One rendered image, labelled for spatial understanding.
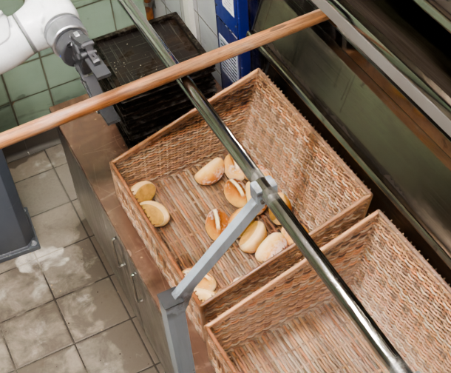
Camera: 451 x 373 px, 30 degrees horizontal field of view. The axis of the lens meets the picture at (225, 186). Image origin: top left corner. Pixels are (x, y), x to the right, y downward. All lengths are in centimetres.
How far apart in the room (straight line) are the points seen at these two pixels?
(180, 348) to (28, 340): 114
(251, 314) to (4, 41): 83
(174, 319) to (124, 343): 108
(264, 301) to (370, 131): 46
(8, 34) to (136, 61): 58
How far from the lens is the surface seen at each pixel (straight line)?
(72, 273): 302
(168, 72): 180
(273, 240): 217
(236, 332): 201
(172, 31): 254
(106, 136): 260
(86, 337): 285
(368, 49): 151
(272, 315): 204
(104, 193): 243
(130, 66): 244
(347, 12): 155
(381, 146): 192
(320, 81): 208
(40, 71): 327
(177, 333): 178
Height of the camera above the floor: 234
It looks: 47 degrees down
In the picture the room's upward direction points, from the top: 5 degrees counter-clockwise
